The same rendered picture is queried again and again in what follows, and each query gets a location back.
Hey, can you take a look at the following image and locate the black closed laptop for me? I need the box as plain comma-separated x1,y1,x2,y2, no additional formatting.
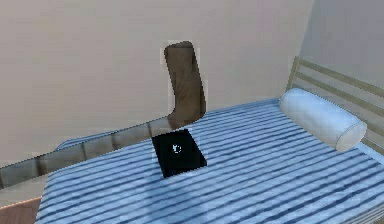
151,128,208,179

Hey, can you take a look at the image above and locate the blue striped bed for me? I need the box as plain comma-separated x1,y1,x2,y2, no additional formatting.
34,55,384,224

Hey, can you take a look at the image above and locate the grey-brown long segmented bar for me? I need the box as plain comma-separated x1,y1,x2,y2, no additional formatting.
0,115,174,190

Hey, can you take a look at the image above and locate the white bolster pillow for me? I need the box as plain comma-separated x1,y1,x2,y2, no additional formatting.
278,87,368,153

